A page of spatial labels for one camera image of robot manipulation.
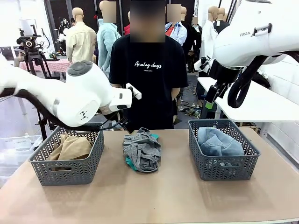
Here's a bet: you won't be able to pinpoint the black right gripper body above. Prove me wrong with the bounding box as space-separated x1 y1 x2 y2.
207 59 242 91

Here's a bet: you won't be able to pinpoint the light blue denim jeans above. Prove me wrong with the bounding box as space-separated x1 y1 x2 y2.
197 126 245 156

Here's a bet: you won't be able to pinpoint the beige garment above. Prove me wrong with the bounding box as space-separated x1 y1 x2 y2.
46 133 94 161

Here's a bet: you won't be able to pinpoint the person's left forearm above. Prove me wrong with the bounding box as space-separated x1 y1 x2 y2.
171 86 181 101

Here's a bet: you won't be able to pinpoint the white table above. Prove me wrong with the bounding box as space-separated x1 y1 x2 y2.
197 76 299 123

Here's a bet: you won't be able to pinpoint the mannequin in white coat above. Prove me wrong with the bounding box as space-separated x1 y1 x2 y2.
200 6 219 60

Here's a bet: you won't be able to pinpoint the mannequin in dark jacket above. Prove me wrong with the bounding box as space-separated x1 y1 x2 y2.
214 7 231 33

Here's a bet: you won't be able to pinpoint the mannequin in black clothes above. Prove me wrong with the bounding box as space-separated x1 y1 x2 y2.
186 16 203 73

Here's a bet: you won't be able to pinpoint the mannequin in blue shirt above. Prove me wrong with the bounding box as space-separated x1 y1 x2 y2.
165 3 188 46

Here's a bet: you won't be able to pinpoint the person in black t-shirt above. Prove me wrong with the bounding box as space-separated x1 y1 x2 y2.
108 0 189 131

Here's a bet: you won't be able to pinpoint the grey plastic basket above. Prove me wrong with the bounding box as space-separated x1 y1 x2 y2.
28 123 105 187
188 119 261 182

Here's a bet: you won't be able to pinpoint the heather grey garment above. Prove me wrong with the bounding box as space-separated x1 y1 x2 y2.
122 127 162 173

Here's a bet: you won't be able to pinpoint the mannequin in light blue fleece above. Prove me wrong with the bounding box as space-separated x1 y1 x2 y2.
97 0 122 77

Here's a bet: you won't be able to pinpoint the mannequin in beige shirt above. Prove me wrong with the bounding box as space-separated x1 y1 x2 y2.
66 7 98 64

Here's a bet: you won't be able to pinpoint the table with pink cloth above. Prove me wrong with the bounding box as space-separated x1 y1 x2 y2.
19 58 71 73

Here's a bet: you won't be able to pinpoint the black stand pole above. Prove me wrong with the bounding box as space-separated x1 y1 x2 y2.
35 102 49 140

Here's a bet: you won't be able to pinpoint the clear plastic storage box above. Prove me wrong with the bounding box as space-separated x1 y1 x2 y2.
0 134 43 187

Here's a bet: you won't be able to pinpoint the black hose of right arm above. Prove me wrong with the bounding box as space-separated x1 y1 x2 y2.
228 55 268 108

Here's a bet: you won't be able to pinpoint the black hose of arm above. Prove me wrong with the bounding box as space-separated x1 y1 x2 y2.
0 88 128 133
228 55 268 108

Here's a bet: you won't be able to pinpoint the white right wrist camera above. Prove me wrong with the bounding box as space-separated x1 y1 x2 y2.
193 55 212 72

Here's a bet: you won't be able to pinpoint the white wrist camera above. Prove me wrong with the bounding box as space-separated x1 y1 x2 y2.
193 55 212 72
126 83 142 100

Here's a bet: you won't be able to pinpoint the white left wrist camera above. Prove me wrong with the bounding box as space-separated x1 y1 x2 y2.
126 83 142 100

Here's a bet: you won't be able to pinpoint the black hose of left arm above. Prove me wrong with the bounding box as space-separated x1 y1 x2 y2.
0 88 128 133

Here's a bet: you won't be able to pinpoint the black camera tripod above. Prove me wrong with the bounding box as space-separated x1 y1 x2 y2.
23 50 53 79

